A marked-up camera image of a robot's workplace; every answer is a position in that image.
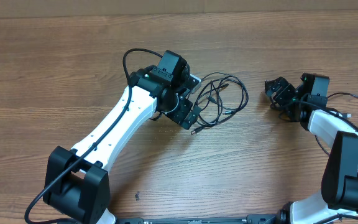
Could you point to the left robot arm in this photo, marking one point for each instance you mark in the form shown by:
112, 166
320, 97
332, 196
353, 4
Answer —
77, 179

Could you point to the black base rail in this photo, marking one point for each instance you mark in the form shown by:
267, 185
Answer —
249, 219

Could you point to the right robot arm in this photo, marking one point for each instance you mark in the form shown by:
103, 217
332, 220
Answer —
307, 104

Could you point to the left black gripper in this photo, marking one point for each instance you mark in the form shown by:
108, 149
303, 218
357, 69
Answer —
180, 117

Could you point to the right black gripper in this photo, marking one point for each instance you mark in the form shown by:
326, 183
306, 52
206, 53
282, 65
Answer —
284, 94

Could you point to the cardboard back panel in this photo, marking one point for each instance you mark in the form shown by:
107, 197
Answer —
66, 8

